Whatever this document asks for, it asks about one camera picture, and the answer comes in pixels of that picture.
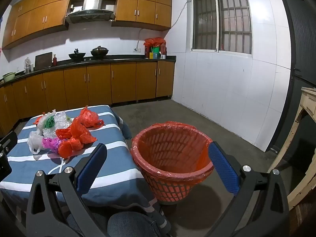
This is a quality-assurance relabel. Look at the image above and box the white window cable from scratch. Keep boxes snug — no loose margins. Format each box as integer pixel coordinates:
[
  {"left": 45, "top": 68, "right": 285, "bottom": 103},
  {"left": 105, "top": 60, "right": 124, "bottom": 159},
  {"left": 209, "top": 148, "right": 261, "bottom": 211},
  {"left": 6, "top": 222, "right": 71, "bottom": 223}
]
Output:
[{"left": 170, "top": 0, "right": 192, "bottom": 27}]

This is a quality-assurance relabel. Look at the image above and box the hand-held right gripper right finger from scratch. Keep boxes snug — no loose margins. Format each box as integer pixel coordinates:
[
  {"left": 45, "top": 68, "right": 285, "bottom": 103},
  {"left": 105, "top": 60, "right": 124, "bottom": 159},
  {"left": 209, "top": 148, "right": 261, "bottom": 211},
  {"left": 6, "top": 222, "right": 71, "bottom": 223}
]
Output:
[{"left": 208, "top": 141, "right": 290, "bottom": 237}]

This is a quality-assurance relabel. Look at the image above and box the blue striped tablecloth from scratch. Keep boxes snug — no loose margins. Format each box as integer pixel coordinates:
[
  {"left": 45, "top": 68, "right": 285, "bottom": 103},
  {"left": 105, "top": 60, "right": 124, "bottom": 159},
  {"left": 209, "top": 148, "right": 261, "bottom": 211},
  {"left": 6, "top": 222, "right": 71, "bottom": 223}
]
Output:
[{"left": 0, "top": 105, "right": 171, "bottom": 232}]

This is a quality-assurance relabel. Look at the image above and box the barred window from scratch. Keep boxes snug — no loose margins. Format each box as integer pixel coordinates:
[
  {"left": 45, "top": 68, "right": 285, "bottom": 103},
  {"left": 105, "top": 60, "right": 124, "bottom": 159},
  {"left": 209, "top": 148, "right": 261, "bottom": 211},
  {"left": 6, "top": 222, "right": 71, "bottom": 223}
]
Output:
[{"left": 190, "top": 0, "right": 253, "bottom": 55}]

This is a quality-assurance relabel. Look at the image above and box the black wok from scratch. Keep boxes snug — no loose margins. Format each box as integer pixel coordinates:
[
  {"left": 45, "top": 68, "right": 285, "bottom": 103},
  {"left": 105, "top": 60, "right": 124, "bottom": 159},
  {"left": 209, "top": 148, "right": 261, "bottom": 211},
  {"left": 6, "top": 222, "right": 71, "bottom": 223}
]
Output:
[{"left": 68, "top": 49, "right": 86, "bottom": 60}]

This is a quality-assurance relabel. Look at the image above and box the red bin liner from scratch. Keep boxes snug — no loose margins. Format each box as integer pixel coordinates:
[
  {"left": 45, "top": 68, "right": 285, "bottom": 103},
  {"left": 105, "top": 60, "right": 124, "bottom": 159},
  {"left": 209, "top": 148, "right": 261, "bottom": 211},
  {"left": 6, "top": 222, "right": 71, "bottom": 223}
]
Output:
[{"left": 130, "top": 121, "right": 215, "bottom": 185}]

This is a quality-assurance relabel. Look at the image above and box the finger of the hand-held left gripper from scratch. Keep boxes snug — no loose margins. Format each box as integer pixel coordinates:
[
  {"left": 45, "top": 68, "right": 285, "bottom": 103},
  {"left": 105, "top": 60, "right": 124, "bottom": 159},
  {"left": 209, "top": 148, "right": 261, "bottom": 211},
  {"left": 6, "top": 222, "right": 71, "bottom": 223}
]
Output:
[{"left": 0, "top": 131, "right": 18, "bottom": 155}]

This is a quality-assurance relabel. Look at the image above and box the steel range hood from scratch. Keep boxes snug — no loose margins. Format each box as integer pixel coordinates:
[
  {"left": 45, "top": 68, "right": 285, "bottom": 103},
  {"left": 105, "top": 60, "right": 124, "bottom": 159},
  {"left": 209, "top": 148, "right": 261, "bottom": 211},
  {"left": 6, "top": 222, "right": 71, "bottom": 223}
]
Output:
[{"left": 65, "top": 0, "right": 116, "bottom": 24}]

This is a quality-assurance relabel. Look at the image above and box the row of wooden base cabinets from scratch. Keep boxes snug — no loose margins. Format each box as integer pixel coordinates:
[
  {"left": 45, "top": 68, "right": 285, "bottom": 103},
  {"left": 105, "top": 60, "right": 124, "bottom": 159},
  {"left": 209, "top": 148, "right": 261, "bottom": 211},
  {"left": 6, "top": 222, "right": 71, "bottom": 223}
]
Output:
[{"left": 0, "top": 60, "right": 175, "bottom": 134}]

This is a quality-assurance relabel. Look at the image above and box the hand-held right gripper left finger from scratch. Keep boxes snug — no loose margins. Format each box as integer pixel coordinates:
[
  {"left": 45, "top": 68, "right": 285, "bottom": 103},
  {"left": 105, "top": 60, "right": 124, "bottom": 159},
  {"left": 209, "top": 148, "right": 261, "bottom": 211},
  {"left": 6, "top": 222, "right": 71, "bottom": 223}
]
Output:
[{"left": 25, "top": 143, "right": 108, "bottom": 237}]

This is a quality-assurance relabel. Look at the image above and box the red shopping bag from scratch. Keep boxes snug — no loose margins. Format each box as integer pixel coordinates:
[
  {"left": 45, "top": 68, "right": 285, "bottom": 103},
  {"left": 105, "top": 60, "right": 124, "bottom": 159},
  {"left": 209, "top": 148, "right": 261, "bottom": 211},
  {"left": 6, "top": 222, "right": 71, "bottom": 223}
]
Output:
[{"left": 144, "top": 37, "right": 166, "bottom": 47}]

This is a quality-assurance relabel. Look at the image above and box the black pot with lid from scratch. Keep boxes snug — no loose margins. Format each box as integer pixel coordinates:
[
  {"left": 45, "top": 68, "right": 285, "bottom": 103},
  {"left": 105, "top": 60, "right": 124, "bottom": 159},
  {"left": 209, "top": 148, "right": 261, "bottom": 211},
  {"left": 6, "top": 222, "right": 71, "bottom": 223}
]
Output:
[{"left": 90, "top": 46, "right": 109, "bottom": 57}]

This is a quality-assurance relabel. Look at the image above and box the white socket cable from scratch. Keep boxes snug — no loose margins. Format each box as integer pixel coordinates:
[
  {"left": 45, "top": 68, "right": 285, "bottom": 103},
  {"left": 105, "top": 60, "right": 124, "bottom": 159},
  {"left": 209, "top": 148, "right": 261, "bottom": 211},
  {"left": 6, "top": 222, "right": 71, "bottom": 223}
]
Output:
[{"left": 134, "top": 28, "right": 149, "bottom": 50}]

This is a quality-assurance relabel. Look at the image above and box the person's leg in jeans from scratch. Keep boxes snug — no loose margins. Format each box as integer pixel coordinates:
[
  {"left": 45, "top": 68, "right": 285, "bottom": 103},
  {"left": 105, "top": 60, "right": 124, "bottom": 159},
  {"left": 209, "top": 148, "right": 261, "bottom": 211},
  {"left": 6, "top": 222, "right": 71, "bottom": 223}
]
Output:
[{"left": 67, "top": 211, "right": 161, "bottom": 237}]

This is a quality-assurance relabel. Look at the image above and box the white plastic bag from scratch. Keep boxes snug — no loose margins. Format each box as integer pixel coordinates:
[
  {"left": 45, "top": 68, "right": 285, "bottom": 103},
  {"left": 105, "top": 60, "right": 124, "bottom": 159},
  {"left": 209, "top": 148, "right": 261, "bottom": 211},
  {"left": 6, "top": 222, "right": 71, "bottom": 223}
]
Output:
[
  {"left": 37, "top": 109, "right": 57, "bottom": 136},
  {"left": 27, "top": 130, "right": 45, "bottom": 155}
]

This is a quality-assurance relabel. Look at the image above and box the orange plastic waste basket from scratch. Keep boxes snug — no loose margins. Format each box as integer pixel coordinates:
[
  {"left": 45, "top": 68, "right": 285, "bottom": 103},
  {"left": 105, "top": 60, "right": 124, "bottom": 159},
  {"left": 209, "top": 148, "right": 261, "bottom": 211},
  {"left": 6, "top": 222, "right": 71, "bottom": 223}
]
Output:
[{"left": 130, "top": 122, "right": 215, "bottom": 203}]

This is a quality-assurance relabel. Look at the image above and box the dark wooden cutting board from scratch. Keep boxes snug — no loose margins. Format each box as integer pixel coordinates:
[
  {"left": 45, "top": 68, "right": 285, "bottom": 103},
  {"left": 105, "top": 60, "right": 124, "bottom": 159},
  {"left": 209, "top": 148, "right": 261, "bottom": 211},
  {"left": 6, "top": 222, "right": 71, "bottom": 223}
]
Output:
[{"left": 34, "top": 52, "right": 53, "bottom": 71}]

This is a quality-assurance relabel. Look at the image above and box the small red plastic bag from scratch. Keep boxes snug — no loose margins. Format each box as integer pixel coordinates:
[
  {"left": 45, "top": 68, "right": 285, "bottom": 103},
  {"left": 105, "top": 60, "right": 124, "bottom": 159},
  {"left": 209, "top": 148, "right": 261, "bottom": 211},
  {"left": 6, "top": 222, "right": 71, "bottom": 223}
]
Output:
[{"left": 33, "top": 112, "right": 46, "bottom": 125}]

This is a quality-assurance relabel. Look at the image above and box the pink plastic bag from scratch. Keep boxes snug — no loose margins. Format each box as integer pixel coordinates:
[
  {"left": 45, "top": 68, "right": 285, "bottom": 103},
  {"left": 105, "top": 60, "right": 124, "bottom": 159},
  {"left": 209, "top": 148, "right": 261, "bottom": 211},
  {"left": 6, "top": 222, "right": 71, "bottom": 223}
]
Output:
[{"left": 42, "top": 138, "right": 65, "bottom": 153}]

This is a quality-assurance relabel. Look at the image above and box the black kitchen countertop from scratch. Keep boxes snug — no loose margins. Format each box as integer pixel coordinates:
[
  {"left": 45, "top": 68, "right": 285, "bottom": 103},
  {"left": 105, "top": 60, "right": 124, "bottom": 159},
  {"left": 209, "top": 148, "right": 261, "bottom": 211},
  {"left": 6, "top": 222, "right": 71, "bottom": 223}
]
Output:
[{"left": 0, "top": 55, "right": 177, "bottom": 87}]

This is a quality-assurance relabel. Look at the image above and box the cream wooden table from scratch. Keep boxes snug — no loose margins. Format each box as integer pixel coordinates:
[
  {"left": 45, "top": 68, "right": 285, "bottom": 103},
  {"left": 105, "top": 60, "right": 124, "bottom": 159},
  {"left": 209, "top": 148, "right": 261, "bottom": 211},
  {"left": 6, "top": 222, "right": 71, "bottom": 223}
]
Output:
[{"left": 268, "top": 87, "right": 316, "bottom": 210}]

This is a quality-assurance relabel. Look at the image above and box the dark door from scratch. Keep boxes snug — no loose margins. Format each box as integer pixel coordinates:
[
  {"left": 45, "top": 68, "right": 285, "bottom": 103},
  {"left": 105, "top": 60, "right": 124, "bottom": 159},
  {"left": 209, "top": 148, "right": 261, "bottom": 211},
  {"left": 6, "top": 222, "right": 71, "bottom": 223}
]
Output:
[{"left": 269, "top": 0, "right": 316, "bottom": 153}]

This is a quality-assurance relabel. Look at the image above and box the row of wooden wall cabinets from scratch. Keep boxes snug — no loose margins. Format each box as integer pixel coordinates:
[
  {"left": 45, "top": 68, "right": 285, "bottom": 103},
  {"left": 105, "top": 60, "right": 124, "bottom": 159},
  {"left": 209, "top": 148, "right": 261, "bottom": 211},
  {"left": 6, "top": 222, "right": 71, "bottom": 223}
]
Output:
[{"left": 1, "top": 0, "right": 172, "bottom": 50}]

